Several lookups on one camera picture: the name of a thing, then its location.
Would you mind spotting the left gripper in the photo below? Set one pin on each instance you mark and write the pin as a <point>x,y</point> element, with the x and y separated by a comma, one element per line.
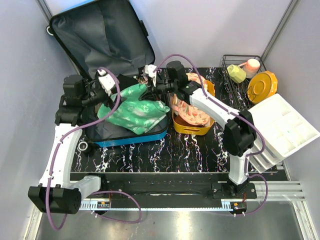
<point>108,98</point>

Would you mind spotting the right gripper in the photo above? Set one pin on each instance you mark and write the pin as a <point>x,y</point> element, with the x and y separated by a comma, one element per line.
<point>152,91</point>

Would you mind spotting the green white tie-dye cloth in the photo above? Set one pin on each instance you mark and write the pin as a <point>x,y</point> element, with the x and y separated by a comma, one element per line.
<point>138,116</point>

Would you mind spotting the pink floral patterned cloth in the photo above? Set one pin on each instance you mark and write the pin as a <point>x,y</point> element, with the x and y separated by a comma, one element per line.
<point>188,115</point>

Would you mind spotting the blue fish-print suitcase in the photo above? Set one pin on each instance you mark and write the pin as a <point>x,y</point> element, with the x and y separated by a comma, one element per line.
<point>106,33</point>

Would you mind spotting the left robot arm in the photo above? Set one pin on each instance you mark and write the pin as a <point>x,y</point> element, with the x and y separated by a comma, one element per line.
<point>65,150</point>

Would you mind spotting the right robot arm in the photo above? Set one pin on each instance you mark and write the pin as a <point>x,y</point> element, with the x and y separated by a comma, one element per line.
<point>239,134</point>

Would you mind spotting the black floral print garment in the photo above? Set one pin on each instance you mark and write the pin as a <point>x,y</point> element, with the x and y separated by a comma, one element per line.
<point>128,81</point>

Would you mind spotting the orange plastic basket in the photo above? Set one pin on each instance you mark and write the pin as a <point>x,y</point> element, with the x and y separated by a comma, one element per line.
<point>191,130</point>

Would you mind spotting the green cup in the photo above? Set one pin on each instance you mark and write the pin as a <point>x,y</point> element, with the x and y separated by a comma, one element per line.
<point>236,73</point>

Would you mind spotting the pink cup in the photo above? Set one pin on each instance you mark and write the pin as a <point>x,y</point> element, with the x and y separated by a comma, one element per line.
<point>250,67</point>

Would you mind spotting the yellow plate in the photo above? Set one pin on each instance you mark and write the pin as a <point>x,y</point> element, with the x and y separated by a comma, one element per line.
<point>262,86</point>

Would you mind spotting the white drawer organizer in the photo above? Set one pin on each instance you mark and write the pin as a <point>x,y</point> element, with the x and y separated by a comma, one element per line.
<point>284,130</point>

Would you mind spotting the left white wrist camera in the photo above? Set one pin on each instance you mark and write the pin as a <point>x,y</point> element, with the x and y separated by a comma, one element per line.
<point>106,81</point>

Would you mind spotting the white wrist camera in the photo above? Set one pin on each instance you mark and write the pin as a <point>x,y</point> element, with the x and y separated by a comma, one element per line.
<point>149,71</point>
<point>106,81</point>

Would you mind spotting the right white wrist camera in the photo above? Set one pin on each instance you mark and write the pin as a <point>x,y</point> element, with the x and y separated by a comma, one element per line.
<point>149,71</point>

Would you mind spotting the black wire dish rack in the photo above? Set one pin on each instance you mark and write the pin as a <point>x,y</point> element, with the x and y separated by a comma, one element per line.
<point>237,92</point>

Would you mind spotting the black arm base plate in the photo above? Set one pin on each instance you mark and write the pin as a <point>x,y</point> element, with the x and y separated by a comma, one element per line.
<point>168,190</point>

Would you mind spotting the aluminium rail frame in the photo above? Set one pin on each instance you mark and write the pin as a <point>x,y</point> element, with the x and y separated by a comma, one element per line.
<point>98,195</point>

